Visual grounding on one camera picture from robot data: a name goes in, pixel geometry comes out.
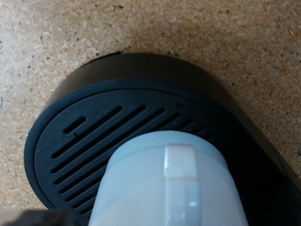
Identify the white plastic mug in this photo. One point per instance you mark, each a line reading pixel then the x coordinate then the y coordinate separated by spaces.
pixel 163 188

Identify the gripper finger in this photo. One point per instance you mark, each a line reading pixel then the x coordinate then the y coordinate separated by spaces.
pixel 37 219

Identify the black keurig coffee machine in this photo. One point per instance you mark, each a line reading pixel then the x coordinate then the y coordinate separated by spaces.
pixel 94 125

